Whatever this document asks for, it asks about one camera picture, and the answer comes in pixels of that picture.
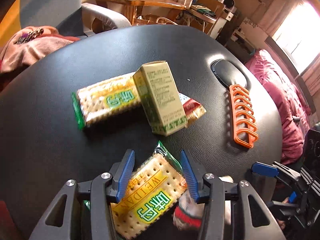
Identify green cracker pack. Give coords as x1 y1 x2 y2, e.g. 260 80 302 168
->
72 72 141 130
111 141 187 239

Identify orange plastic rack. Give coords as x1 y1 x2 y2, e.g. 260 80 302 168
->
229 84 259 148

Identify brown striped sock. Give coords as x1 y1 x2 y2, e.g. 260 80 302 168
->
173 176 234 230

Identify red candy wrapper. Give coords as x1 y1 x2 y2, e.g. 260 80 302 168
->
179 93 206 127

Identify small green tea carton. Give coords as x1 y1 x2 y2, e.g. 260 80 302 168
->
133 61 187 136

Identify pink bedding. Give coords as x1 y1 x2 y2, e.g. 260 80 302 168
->
245 49 310 165

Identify pink garment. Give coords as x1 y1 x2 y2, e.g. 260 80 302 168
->
1 25 80 74

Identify wooden side table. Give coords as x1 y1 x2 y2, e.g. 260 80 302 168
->
95 0 187 25

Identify cluttered white desk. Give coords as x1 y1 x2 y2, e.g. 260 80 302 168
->
181 0 236 39

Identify grey armchair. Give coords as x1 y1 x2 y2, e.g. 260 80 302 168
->
0 0 132 46

